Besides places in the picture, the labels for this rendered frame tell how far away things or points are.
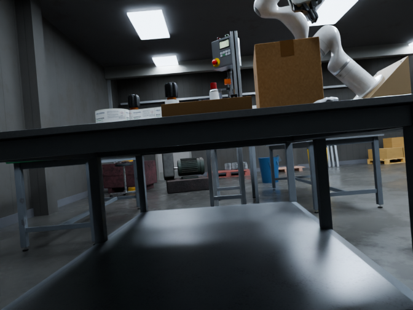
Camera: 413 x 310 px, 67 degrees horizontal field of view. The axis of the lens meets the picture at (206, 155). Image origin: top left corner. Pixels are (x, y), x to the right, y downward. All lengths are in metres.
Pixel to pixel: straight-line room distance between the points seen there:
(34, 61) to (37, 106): 0.66
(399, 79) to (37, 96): 4.65
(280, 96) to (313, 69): 0.15
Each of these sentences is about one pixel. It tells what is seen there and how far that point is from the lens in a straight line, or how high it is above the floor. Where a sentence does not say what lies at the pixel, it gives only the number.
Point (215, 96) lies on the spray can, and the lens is 1.66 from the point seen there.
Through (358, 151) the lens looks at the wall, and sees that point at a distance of 11.09.
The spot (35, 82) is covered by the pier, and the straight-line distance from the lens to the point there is 5.39.
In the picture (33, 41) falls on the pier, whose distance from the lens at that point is 5.56.
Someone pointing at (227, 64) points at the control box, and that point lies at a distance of 2.16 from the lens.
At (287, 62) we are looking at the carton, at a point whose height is 1.04.
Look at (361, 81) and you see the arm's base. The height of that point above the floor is 1.03.
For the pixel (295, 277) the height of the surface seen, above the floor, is 0.22.
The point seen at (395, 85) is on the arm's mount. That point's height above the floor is 0.98.
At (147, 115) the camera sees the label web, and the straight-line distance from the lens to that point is 2.25.
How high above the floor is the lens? 0.72
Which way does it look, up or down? level
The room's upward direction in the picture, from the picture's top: 5 degrees counter-clockwise
